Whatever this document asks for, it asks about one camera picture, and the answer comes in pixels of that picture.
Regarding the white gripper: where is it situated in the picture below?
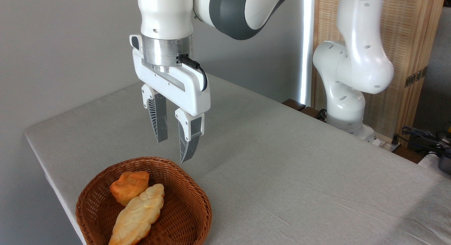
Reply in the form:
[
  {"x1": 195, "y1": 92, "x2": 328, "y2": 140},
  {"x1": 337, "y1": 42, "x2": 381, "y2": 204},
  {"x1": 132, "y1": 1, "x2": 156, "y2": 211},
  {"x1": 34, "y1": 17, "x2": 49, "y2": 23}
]
[{"x1": 129, "y1": 34, "x2": 211, "y2": 163}]

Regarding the long braided bread loaf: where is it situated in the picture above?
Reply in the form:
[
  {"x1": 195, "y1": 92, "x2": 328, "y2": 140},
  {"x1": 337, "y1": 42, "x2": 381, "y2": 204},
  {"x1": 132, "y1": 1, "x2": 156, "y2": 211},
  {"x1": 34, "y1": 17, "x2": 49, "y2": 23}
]
[{"x1": 108, "y1": 183, "x2": 165, "y2": 245}]

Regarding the small round bread roll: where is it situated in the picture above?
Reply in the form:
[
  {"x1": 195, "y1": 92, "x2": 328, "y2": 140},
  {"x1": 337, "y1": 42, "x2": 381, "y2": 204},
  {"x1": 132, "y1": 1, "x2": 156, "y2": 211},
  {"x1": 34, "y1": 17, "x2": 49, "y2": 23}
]
[{"x1": 110, "y1": 171, "x2": 150, "y2": 206}]

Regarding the brown wicker basket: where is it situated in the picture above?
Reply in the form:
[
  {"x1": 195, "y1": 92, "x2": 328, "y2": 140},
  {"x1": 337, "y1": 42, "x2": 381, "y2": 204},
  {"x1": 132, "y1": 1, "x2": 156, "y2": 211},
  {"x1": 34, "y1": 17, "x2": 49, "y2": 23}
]
[{"x1": 75, "y1": 157, "x2": 212, "y2": 245}]

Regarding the dark brown wooden block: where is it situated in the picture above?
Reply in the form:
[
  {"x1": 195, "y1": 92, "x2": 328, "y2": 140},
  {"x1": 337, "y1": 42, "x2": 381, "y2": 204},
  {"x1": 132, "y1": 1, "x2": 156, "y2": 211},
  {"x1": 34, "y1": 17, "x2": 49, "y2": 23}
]
[
  {"x1": 299, "y1": 106, "x2": 327, "y2": 121},
  {"x1": 282, "y1": 99, "x2": 306, "y2": 112}
]

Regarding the grey tablecloth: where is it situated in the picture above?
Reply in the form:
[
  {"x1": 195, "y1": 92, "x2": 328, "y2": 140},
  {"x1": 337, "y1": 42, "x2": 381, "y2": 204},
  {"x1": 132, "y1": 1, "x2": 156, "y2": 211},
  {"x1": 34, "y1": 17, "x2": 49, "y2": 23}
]
[{"x1": 24, "y1": 73, "x2": 451, "y2": 245}]

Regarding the white power strip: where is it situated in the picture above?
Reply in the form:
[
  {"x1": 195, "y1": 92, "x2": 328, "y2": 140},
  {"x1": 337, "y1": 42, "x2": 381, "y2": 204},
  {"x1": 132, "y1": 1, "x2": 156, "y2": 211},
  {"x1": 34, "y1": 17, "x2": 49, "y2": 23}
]
[{"x1": 373, "y1": 134, "x2": 402, "y2": 151}]

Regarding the brass screen hinge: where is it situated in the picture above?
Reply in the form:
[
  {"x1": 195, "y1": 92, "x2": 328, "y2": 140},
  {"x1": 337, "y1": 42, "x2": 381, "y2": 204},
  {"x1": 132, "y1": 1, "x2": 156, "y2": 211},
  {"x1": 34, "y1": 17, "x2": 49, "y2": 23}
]
[{"x1": 404, "y1": 66, "x2": 428, "y2": 88}]

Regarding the wooden bamboo folding screen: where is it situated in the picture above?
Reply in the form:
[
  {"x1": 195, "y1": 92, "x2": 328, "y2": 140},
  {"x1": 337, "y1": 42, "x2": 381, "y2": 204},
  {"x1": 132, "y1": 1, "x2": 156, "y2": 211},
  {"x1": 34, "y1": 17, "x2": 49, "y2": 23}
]
[{"x1": 312, "y1": 0, "x2": 446, "y2": 147}]

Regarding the dark grey pot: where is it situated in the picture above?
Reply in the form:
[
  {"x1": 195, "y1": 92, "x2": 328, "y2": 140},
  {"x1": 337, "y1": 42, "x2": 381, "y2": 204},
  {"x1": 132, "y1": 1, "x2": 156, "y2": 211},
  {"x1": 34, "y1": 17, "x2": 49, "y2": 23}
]
[{"x1": 438, "y1": 155, "x2": 451, "y2": 174}]

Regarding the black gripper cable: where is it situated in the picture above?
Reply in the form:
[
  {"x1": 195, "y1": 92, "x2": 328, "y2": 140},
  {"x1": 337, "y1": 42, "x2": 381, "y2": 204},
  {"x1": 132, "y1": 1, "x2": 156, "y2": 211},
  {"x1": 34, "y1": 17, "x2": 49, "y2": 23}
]
[{"x1": 177, "y1": 54, "x2": 208, "y2": 92}]

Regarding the black cable bundle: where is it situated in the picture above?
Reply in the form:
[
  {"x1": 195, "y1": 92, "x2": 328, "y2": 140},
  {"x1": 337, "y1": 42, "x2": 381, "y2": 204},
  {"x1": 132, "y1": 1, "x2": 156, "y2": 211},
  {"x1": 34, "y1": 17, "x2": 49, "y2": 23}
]
[{"x1": 392, "y1": 126, "x2": 451, "y2": 158}]

